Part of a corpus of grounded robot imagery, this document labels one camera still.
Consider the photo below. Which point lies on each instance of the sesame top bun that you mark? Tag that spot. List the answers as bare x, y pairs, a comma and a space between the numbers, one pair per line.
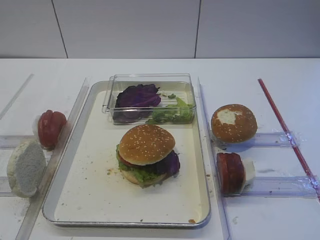
146, 144

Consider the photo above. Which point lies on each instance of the green lettuce in container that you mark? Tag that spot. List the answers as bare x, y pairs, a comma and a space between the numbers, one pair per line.
178, 113

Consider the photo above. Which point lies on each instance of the green lettuce on burger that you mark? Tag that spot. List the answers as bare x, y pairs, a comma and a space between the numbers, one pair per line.
122, 166

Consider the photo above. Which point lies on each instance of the red meat slices right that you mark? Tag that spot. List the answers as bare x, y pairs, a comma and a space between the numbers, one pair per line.
231, 172

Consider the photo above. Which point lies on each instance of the red tomato slices left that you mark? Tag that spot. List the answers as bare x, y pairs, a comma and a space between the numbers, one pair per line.
49, 127

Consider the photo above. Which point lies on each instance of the purple cabbage in container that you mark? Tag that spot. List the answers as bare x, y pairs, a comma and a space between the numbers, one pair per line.
138, 96

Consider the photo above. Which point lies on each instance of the clear plastic container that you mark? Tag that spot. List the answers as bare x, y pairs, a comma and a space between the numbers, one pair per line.
179, 84

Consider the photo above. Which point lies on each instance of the purple cabbage on burger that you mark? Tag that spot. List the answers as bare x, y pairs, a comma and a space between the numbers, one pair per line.
169, 165

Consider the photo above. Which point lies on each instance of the bottom bun on tray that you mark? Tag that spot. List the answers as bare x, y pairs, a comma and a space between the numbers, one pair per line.
143, 178

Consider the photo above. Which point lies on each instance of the brown bun right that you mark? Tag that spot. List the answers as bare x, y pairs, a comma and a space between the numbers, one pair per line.
233, 123

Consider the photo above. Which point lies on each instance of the silver metal tray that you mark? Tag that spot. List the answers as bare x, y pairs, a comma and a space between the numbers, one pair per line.
88, 189

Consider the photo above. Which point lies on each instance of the white pusher block right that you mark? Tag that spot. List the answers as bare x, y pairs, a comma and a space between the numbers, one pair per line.
249, 173

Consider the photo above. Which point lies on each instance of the clear long divider strip right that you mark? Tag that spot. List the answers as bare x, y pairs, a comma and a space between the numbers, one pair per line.
223, 215

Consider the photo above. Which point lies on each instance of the clear thin strip far left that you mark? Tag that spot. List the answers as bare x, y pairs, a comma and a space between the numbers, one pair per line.
16, 95

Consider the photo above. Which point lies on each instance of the pale bun half left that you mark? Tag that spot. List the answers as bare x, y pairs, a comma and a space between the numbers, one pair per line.
25, 168

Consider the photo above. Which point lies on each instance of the red thin strip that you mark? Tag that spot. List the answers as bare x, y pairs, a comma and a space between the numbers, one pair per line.
315, 183

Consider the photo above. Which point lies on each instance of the clear rail track upper right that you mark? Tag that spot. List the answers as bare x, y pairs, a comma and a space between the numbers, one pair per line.
262, 140

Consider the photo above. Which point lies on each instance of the clear rail track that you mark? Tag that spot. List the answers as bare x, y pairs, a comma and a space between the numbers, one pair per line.
295, 186
8, 142
5, 189
262, 140

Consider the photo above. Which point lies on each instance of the clear rail track lower right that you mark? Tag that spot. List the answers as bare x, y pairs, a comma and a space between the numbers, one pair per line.
295, 186

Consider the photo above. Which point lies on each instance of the clear rail track upper left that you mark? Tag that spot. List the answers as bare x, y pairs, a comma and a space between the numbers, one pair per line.
8, 142

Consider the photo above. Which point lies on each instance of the clear rail track lower left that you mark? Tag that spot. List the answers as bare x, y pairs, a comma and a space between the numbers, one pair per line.
5, 189

